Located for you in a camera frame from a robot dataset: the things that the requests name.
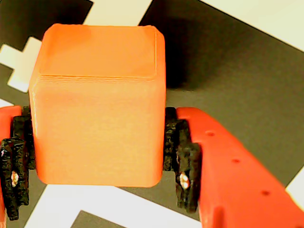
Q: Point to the orange cube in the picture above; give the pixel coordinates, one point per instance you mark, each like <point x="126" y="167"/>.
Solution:
<point x="99" y="118"/>

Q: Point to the black white marker checkerboard mat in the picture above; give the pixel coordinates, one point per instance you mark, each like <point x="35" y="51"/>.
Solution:
<point x="237" y="71"/>

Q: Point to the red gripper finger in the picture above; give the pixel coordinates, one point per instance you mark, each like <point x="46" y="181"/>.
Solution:
<point x="237" y="185"/>
<point x="14" y="154"/>

